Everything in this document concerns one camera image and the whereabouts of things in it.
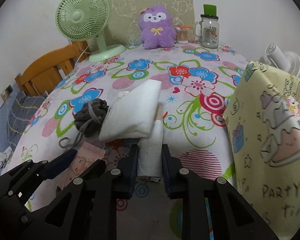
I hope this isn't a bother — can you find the cotton swab container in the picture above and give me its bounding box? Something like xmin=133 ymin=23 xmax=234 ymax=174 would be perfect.
xmin=175 ymin=25 xmax=193 ymax=44

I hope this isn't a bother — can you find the beige cartoon cardboard panel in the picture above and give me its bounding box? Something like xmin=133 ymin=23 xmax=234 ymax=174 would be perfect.
xmin=104 ymin=0 xmax=195 ymax=45

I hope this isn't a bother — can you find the green desk fan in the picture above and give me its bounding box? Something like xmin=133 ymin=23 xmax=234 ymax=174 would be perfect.
xmin=56 ymin=0 xmax=126 ymax=63

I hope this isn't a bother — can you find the white fan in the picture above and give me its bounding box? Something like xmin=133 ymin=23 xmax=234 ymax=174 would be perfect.
xmin=258 ymin=43 xmax=300 ymax=78

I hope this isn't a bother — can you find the floral tablecloth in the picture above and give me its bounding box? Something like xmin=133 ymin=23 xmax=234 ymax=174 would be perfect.
xmin=6 ymin=43 xmax=247 ymax=182

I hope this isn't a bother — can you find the colourful cartoon packet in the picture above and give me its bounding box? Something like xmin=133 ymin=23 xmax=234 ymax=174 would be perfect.
xmin=286 ymin=96 xmax=300 ymax=122

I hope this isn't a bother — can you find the grey drawstring pouch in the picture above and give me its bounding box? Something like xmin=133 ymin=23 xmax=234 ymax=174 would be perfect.
xmin=59 ymin=99 xmax=109 ymax=149

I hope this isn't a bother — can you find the pink cartoon cloth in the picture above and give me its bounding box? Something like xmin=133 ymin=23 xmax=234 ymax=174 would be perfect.
xmin=58 ymin=141 xmax=106 ymax=190

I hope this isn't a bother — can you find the purple plush toy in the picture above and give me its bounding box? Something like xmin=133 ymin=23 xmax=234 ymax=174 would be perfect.
xmin=139 ymin=5 xmax=177 ymax=49

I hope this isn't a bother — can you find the blue plaid bedding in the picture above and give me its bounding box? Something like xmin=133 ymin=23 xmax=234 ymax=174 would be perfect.
xmin=0 ymin=91 xmax=47 ymax=174

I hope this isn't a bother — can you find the yellow cartoon storage box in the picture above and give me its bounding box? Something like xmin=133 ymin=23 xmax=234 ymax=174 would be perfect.
xmin=223 ymin=61 xmax=300 ymax=239

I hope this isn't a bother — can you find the white cloth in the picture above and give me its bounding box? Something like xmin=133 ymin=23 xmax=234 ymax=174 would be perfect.
xmin=98 ymin=79 xmax=161 ymax=142

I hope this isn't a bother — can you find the glass mason jar mug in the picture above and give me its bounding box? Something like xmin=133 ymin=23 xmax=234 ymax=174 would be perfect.
xmin=194 ymin=4 xmax=219 ymax=49

